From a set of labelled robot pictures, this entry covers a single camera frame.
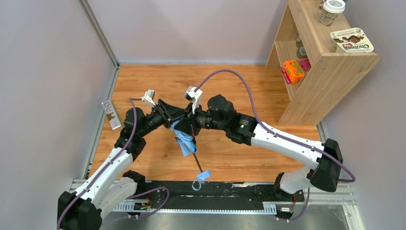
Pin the glass jar white lid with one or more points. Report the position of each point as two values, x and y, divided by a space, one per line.
330 9

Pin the pink snack box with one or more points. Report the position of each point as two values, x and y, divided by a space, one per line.
305 64

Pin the wooden shelf unit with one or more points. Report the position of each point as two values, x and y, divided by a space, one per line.
332 74

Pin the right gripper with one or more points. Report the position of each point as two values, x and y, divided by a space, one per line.
191 120

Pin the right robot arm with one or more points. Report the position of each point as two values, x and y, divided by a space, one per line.
321 159

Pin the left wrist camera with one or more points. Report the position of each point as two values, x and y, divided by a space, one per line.
148 98

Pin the Chobani yogurt cup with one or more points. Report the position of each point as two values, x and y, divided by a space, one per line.
353 40

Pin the aluminium frame post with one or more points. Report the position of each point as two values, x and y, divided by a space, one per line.
98 31

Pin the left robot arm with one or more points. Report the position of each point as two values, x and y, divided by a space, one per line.
88 206

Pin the orange snack box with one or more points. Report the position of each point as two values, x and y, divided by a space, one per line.
292 71

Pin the light blue folding umbrella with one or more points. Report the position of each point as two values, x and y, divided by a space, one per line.
187 146

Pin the small RO labelled box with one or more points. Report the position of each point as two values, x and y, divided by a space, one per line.
112 115

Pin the small bottle on shelf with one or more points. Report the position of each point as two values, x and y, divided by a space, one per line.
301 52

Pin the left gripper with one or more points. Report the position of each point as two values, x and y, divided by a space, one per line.
163 110

